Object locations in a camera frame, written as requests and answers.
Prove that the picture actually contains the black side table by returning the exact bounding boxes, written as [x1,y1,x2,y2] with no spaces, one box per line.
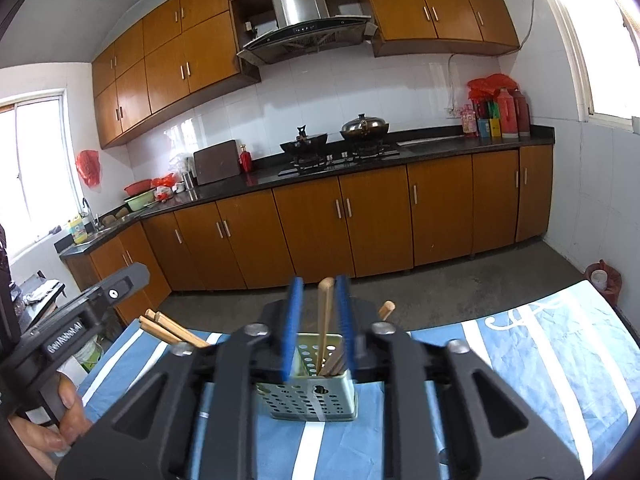
[14,270,67,333]

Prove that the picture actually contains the pink bottle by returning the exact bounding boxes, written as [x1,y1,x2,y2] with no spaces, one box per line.
[460,104,479,139]

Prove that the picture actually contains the steel range hood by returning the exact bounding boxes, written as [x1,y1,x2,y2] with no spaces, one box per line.
[236,0,379,66]

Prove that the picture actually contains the wooden upper kitchen cabinets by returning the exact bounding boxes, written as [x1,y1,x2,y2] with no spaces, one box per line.
[91,0,521,150]

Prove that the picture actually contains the red thermos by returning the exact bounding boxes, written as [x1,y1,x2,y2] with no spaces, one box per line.
[513,89,531,137]
[495,88,516,139]

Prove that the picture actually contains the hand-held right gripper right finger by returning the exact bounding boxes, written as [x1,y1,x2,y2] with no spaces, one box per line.
[334,274,586,480]

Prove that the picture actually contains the red hanging plastic bag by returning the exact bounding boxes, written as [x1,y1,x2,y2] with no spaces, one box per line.
[75,149,103,190]

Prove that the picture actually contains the bright side window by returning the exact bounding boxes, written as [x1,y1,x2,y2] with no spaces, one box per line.
[536,0,640,135]

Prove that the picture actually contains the pot with steel lid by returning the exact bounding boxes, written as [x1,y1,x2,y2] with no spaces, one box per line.
[340,113,390,142]

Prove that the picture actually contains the green utensil holder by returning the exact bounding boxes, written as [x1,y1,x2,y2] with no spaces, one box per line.
[254,332,360,422]

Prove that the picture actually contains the brown cutting board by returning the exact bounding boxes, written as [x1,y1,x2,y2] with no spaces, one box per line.
[193,139,242,186]

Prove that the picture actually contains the colourful box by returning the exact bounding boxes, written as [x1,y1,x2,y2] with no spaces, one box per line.
[477,102,503,139]

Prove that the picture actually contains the wall cable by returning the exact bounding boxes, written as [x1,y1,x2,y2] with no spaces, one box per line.
[446,0,540,112]

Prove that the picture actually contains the black wok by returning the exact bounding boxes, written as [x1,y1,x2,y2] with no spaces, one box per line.
[279,125,330,159]

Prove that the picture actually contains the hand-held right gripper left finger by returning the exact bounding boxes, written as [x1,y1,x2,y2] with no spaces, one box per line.
[55,276,306,480]

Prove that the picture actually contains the steel sink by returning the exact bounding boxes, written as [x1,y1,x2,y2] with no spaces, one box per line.
[75,211,142,247]

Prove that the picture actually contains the gas stove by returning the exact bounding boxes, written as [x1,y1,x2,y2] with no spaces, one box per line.
[277,142,402,177]

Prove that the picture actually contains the white paint bucket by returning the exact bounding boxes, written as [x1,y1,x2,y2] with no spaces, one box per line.
[74,335,104,374]

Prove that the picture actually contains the green basin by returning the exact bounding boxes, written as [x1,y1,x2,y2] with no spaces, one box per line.
[123,191,156,213]

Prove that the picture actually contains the red and white plastic bags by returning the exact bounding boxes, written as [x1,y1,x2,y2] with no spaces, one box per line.
[151,173,177,201]

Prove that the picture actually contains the red bag with white jar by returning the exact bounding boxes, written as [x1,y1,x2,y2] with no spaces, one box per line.
[584,259,623,307]

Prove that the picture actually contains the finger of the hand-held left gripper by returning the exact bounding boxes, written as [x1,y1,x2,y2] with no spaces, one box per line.
[82,262,152,334]

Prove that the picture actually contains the blue striped tablecloth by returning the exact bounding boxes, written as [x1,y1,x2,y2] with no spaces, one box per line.
[75,280,632,480]

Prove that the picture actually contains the steel faucet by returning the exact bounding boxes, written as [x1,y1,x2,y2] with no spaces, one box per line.
[81,197,101,234]

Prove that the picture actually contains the black kitchen countertop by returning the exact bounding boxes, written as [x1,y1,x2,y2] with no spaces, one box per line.
[54,125,557,261]

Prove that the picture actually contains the window beside sink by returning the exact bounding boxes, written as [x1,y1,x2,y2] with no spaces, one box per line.
[0,89,82,262]

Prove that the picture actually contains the wooden kitchen cabinets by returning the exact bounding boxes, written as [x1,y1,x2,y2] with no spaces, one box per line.
[64,145,555,322]
[91,0,521,150]

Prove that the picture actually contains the person's left hand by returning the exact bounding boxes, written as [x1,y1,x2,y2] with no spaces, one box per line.
[7,378,94,477]

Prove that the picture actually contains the wooden lower kitchen cabinets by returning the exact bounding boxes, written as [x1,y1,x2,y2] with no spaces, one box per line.
[64,145,555,322]

